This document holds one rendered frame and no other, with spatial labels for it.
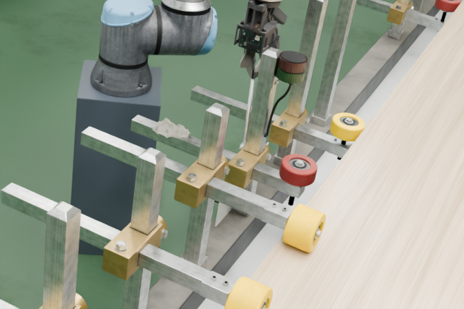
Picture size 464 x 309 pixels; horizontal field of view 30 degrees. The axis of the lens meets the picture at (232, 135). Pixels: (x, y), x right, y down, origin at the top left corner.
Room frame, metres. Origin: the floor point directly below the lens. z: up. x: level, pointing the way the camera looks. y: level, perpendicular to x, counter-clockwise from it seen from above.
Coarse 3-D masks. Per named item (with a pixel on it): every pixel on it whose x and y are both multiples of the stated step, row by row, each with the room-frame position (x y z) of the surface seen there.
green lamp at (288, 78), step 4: (276, 72) 1.64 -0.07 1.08; (280, 72) 1.62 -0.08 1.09; (284, 72) 1.62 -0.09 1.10; (304, 72) 1.64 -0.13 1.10; (276, 76) 1.63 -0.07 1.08; (280, 76) 1.62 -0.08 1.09; (284, 76) 1.62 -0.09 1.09; (288, 76) 1.62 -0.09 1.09; (292, 76) 1.62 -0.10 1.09; (296, 76) 1.62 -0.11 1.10; (300, 76) 1.62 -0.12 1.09; (280, 80) 1.62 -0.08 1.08; (284, 80) 1.62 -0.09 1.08; (288, 80) 1.62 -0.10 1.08; (292, 80) 1.62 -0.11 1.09; (296, 80) 1.62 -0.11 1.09; (300, 80) 1.63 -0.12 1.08
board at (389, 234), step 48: (432, 48) 2.32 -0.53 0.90; (432, 96) 2.02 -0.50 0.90; (384, 144) 1.73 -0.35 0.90; (432, 144) 1.77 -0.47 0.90; (336, 192) 1.50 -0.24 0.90; (384, 192) 1.53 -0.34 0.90; (432, 192) 1.57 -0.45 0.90; (336, 240) 1.34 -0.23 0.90; (384, 240) 1.37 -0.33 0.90; (432, 240) 1.39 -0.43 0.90; (288, 288) 1.18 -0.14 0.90; (336, 288) 1.20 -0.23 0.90; (384, 288) 1.22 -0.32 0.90; (432, 288) 1.25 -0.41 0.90
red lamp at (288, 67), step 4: (280, 56) 1.64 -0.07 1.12; (280, 60) 1.63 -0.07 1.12; (284, 60) 1.62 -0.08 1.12; (280, 64) 1.63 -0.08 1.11; (284, 64) 1.62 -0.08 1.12; (288, 64) 1.62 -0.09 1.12; (292, 64) 1.62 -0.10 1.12; (296, 64) 1.62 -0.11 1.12; (300, 64) 1.62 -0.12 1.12; (304, 64) 1.63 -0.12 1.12; (280, 68) 1.63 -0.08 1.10; (284, 68) 1.62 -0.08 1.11; (288, 68) 1.62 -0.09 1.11; (292, 68) 1.62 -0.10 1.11; (296, 68) 1.62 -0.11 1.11; (300, 68) 1.62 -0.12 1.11; (304, 68) 1.63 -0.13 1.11; (292, 72) 1.62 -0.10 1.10; (296, 72) 1.62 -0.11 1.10; (300, 72) 1.62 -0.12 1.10
